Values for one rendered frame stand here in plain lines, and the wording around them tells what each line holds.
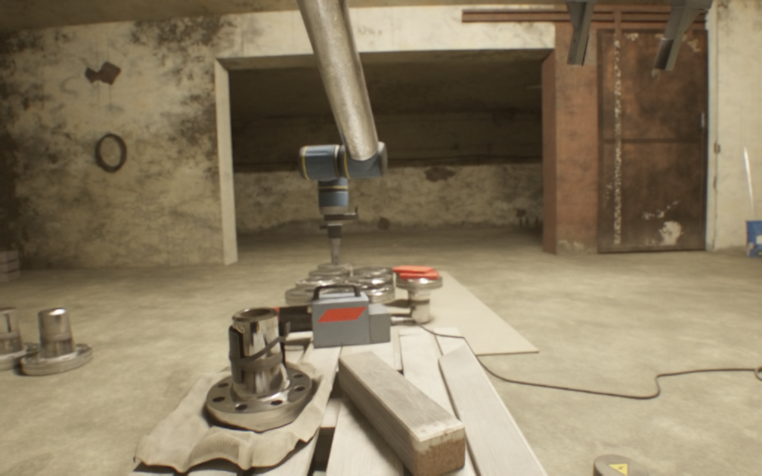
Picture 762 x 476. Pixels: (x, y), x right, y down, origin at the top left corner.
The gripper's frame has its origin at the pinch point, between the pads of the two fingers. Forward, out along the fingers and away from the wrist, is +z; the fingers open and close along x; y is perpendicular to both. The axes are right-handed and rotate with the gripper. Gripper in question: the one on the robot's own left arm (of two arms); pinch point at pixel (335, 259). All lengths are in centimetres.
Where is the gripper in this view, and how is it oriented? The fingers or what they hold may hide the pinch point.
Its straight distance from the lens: 146.5
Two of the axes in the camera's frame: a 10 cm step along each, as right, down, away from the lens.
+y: -9.8, 0.4, -1.7
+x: 1.7, 0.7, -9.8
